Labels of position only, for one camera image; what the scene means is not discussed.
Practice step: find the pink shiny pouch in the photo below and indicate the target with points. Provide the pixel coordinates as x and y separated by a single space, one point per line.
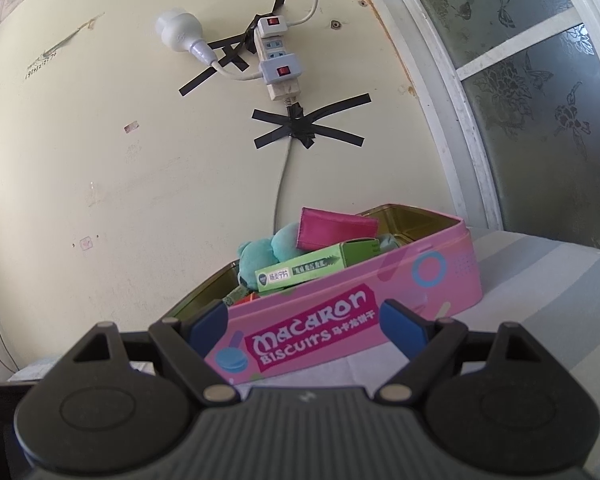
330 230

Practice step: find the black tape cross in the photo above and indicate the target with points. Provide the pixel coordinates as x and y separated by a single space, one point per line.
300 127

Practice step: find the teal plush bear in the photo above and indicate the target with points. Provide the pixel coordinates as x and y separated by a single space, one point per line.
260 256

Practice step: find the white frosted glass window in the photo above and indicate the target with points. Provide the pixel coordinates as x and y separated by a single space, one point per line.
530 110

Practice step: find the white red-switch plug adapter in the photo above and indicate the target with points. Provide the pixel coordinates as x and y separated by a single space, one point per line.
272 24
280 71

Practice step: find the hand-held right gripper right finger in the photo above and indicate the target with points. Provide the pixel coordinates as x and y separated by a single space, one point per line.
402 327

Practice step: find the red box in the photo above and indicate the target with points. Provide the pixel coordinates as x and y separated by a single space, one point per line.
247 300

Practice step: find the green toothpaste box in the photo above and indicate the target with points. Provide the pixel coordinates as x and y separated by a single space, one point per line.
305 270

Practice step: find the white bulb-shaped plug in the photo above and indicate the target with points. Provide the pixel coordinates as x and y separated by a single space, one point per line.
177 30

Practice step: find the striped bedsheet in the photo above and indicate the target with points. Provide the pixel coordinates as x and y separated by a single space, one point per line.
530 285

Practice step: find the cream power strip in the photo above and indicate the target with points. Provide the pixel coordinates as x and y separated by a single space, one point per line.
275 50

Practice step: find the pink biscuit tin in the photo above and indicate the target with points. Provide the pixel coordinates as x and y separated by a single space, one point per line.
330 330

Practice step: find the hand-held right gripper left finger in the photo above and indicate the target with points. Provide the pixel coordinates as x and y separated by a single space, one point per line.
209 327

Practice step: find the black tape strips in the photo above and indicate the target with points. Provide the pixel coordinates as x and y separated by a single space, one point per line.
199 81

